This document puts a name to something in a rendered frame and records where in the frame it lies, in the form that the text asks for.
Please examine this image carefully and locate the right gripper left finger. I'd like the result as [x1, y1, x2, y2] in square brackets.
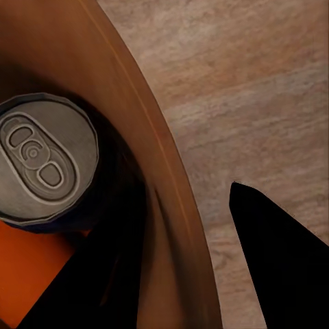
[16, 182, 146, 329]

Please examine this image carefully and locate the trash can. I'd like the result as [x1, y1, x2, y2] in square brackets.
[0, 0, 223, 329]

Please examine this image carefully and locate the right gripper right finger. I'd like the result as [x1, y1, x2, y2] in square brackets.
[229, 182, 329, 329]

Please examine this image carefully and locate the can of soda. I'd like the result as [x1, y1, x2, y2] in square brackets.
[0, 92, 136, 234]
[0, 220, 81, 329]
[71, 230, 91, 243]

